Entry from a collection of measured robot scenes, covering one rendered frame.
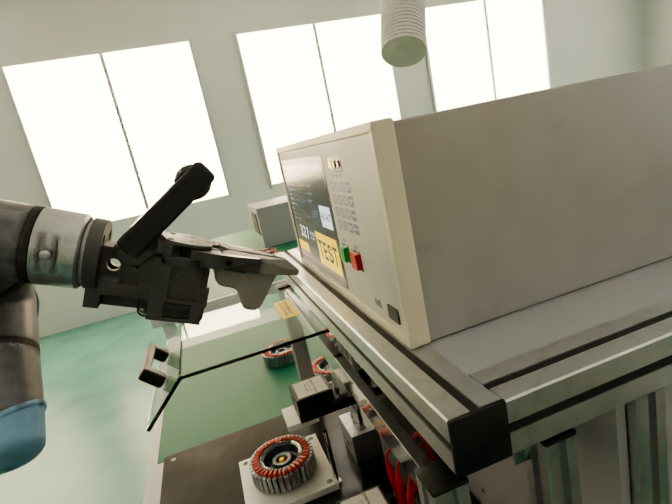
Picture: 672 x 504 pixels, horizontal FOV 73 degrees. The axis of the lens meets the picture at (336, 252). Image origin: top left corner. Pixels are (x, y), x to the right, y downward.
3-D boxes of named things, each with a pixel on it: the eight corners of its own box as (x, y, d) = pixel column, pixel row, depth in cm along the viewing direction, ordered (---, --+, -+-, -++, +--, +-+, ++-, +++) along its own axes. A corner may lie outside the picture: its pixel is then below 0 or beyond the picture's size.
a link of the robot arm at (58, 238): (57, 204, 47) (30, 210, 39) (106, 212, 48) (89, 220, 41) (47, 274, 48) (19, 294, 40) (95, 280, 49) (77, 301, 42)
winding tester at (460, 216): (411, 350, 41) (369, 121, 36) (301, 262, 82) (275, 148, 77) (719, 242, 51) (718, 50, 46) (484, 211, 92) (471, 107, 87)
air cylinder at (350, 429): (357, 464, 79) (351, 437, 77) (343, 440, 86) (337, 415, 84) (383, 453, 80) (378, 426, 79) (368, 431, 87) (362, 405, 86)
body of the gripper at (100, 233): (204, 305, 53) (91, 291, 49) (218, 234, 52) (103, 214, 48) (206, 327, 46) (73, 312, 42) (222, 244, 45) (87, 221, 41)
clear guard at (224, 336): (147, 433, 58) (132, 391, 56) (159, 359, 80) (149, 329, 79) (379, 352, 66) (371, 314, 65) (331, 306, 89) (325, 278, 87)
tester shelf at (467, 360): (458, 480, 31) (449, 423, 30) (279, 274, 95) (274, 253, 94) (865, 298, 42) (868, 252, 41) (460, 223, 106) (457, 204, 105)
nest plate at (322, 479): (249, 526, 70) (248, 520, 70) (240, 467, 84) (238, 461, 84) (340, 488, 74) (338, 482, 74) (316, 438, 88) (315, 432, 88)
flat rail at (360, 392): (441, 520, 35) (435, 488, 35) (285, 304, 94) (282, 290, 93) (454, 514, 36) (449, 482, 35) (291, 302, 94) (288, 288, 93)
